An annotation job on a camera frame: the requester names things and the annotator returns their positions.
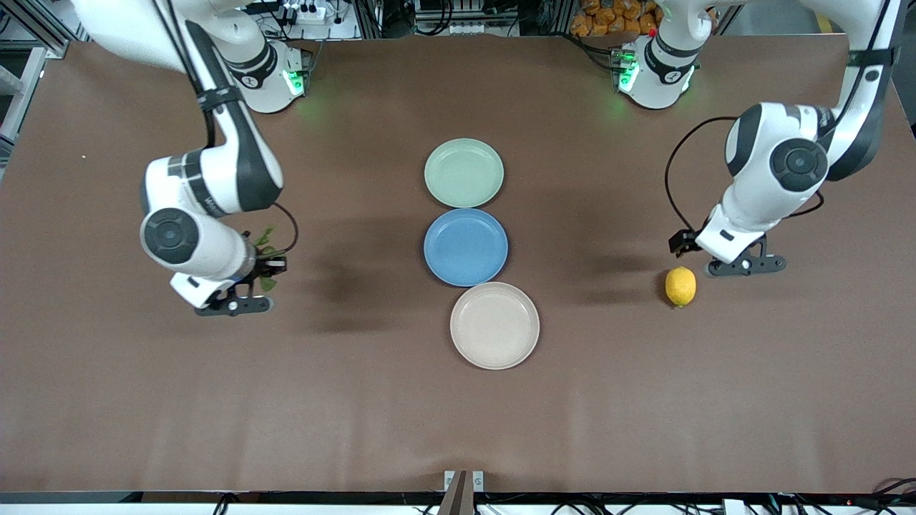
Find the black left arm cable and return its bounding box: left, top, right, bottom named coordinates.
left=663, top=116, right=739, bottom=234

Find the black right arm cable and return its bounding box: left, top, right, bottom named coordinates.
left=272, top=202, right=300, bottom=257

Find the light green plate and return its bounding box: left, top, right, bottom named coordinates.
left=424, top=138, right=505, bottom=209

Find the blue plate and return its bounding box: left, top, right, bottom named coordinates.
left=423, top=207, right=510, bottom=288

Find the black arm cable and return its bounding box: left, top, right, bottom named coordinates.
left=663, top=116, right=739, bottom=234
left=272, top=202, right=300, bottom=257

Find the yellow lemon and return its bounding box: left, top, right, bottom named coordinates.
left=665, top=266, right=697, bottom=309

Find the green lettuce leaf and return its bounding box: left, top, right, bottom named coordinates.
left=253, top=227, right=280, bottom=292

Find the white power strip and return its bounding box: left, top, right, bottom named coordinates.
left=284, top=2, right=332, bottom=24

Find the bag of oranges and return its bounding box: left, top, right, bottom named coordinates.
left=570, top=0, right=660, bottom=39

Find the metal table edge bracket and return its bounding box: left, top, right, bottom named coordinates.
left=438, top=469, right=486, bottom=515

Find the beige plate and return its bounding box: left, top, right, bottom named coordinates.
left=449, top=282, right=540, bottom=371

